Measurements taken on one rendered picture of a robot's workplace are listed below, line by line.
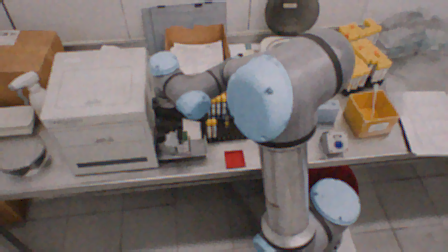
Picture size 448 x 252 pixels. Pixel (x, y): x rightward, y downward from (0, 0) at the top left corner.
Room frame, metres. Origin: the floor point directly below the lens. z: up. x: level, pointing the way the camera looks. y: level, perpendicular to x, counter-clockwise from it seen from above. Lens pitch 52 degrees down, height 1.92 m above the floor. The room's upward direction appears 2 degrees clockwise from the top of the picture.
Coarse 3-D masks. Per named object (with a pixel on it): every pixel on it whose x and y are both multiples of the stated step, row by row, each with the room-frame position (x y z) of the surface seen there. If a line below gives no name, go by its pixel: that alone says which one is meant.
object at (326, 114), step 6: (330, 102) 0.88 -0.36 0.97; (336, 102) 0.88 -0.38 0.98; (318, 108) 0.85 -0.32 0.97; (324, 108) 0.85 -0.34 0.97; (330, 108) 0.85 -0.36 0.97; (336, 108) 0.85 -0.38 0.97; (318, 114) 0.85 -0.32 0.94; (324, 114) 0.85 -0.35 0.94; (330, 114) 0.85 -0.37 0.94; (336, 114) 0.85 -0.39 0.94; (318, 120) 0.85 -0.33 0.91; (324, 120) 0.85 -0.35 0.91; (330, 120) 0.85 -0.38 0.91; (318, 126) 0.84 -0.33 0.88; (324, 126) 0.84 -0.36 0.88; (330, 126) 0.84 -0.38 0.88
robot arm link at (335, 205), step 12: (324, 180) 0.44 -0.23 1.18; (336, 180) 0.44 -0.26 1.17; (312, 192) 0.40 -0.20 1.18; (324, 192) 0.40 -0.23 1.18; (336, 192) 0.41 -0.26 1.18; (348, 192) 0.41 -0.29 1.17; (312, 204) 0.38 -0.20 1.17; (324, 204) 0.37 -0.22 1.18; (336, 204) 0.37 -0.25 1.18; (348, 204) 0.38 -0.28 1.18; (324, 216) 0.35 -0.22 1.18; (336, 216) 0.34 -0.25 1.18; (348, 216) 0.35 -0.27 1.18; (324, 228) 0.32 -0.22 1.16; (336, 228) 0.33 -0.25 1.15
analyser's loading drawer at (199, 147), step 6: (204, 138) 0.73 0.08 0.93; (156, 144) 0.71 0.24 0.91; (162, 144) 0.71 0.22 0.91; (192, 144) 0.71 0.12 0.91; (198, 144) 0.72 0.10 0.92; (204, 144) 0.72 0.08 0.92; (156, 150) 0.68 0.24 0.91; (162, 150) 0.69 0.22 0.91; (168, 150) 0.69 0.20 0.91; (174, 150) 0.69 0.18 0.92; (192, 150) 0.69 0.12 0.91; (198, 150) 0.69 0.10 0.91; (204, 150) 0.69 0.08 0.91; (162, 156) 0.66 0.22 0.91; (168, 156) 0.66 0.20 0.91; (174, 156) 0.66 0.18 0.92; (180, 156) 0.66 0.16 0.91; (186, 156) 0.67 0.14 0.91; (192, 156) 0.67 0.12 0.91
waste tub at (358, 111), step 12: (360, 96) 0.93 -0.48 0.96; (372, 96) 0.94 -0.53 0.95; (384, 96) 0.92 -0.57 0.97; (348, 108) 0.90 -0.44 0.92; (360, 108) 0.93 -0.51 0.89; (384, 108) 0.90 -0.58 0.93; (348, 120) 0.87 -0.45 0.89; (360, 120) 0.82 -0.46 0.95; (372, 120) 0.80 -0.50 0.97; (384, 120) 0.81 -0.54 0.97; (396, 120) 0.82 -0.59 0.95; (360, 132) 0.79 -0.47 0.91; (372, 132) 0.80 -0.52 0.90; (384, 132) 0.82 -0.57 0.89
